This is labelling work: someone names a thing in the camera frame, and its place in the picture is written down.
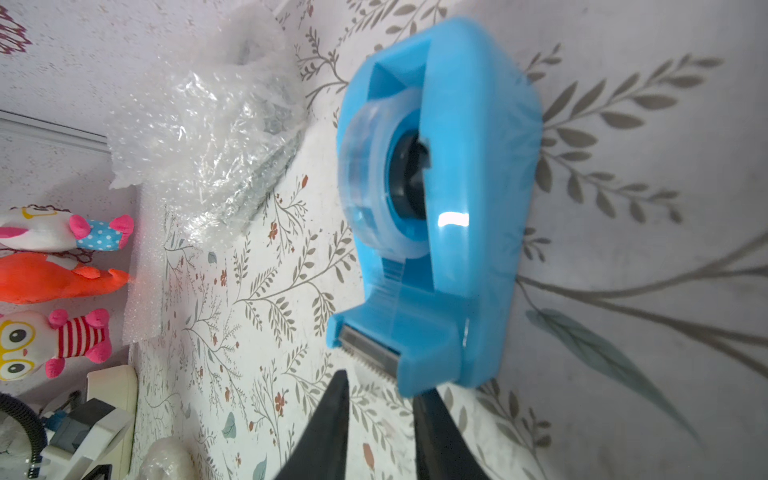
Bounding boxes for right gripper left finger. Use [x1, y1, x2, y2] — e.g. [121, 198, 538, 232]
[276, 370, 350, 480]

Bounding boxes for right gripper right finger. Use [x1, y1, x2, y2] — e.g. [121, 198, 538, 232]
[413, 389, 489, 480]

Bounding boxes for blue tape dispenser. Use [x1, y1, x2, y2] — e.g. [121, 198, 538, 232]
[327, 17, 543, 397]

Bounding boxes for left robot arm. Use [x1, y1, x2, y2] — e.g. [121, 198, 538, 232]
[1, 394, 133, 479]

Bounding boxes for cream rectangular bin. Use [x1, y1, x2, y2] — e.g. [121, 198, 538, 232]
[86, 365, 138, 479]

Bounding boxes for floral table mat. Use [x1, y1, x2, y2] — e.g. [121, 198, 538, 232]
[131, 1, 767, 479]

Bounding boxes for white plush doll yellow glasses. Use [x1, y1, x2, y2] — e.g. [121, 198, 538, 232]
[1, 309, 113, 382]

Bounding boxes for red orange plush toy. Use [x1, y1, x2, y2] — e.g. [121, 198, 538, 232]
[1, 252, 130, 305]

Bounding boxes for white pink plush toy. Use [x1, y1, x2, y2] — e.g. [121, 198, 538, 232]
[1, 205, 135, 253]

